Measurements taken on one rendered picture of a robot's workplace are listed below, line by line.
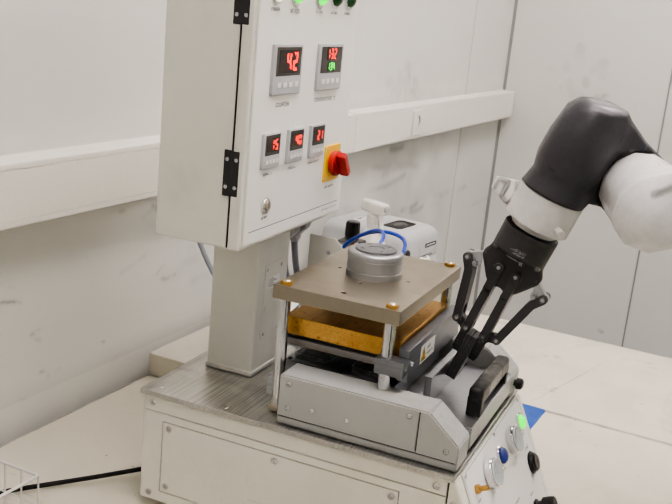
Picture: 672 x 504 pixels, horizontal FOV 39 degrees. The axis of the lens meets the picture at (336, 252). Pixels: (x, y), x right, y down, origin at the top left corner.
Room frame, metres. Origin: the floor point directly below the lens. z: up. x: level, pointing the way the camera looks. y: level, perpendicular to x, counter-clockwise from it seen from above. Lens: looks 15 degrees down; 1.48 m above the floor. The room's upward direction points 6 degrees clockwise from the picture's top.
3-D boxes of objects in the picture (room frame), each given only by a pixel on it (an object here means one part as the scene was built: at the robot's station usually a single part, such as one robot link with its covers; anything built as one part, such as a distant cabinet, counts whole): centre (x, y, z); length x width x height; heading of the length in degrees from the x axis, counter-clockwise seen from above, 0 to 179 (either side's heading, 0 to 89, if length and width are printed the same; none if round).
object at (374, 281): (1.32, -0.03, 1.08); 0.31 x 0.24 x 0.13; 158
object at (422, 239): (2.29, -0.11, 0.88); 0.25 x 0.20 x 0.17; 59
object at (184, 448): (1.31, -0.07, 0.84); 0.53 x 0.37 x 0.17; 68
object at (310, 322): (1.30, -0.06, 1.07); 0.22 x 0.17 x 0.10; 158
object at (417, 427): (1.14, -0.07, 0.97); 0.25 x 0.05 x 0.07; 68
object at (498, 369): (1.22, -0.23, 0.99); 0.15 x 0.02 x 0.04; 158
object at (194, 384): (1.31, -0.02, 0.93); 0.46 x 0.35 x 0.01; 68
